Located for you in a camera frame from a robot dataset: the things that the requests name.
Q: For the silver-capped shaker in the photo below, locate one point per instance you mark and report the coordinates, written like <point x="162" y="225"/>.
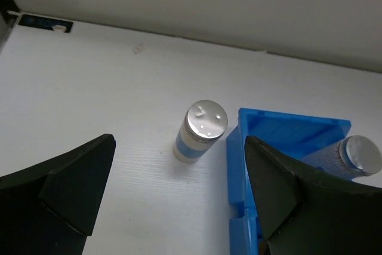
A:
<point x="204" y="123"/>
<point x="352" y="157"/>

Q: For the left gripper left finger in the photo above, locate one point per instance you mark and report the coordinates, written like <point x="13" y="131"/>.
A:
<point x="52" y="207"/>

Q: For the blue three-compartment plastic bin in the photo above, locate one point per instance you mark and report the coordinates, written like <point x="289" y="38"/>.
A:
<point x="262" y="152"/>

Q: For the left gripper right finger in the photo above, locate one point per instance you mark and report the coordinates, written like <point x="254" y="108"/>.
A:
<point x="337" y="216"/>

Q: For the left black table label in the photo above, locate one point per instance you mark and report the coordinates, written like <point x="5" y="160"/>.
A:
<point x="46" y="23"/>

